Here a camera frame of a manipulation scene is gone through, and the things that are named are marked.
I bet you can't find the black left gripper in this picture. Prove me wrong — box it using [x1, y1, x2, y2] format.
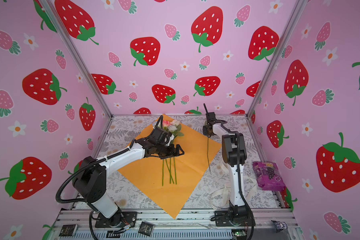
[155, 143, 185, 158]

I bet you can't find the orange wrapping paper sheet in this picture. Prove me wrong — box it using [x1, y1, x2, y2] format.
[119, 124, 222, 218]

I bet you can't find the white fake rose stem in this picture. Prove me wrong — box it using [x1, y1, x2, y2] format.
[163, 121, 178, 185]

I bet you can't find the cream fake rose stem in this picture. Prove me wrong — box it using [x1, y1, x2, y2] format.
[171, 120, 184, 184]

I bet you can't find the pink fake rose stem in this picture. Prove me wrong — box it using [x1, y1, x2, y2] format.
[163, 121, 175, 184]

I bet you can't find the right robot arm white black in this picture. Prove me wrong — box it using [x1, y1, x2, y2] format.
[203, 112, 251, 225]

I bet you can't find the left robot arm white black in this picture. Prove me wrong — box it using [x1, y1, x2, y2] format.
[56, 127, 185, 221]

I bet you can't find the floral patterned table mat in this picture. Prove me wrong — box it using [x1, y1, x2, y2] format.
[99, 115, 281, 209]

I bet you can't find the purple snack bag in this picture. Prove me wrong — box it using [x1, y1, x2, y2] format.
[252, 162, 286, 192]

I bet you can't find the black square tag middle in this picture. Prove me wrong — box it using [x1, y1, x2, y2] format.
[138, 222, 155, 237]

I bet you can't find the black square tag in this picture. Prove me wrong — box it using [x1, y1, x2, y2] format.
[138, 222, 155, 237]
[59, 225, 78, 237]

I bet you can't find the black square tag left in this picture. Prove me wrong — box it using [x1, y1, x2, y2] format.
[59, 225, 78, 237]

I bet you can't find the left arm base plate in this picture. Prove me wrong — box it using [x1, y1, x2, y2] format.
[95, 212, 138, 229]

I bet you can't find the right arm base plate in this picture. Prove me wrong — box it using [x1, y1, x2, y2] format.
[210, 210, 256, 227]

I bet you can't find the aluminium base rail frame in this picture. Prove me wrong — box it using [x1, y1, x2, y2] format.
[44, 209, 304, 240]

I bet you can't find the left aluminium corner post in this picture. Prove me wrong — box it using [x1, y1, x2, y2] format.
[40, 0, 113, 119]

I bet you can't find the aluminium corner post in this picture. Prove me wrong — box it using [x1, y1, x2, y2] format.
[40, 0, 113, 119]
[247, 0, 308, 119]

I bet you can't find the right aluminium corner post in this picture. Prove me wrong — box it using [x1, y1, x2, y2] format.
[247, 0, 308, 119]

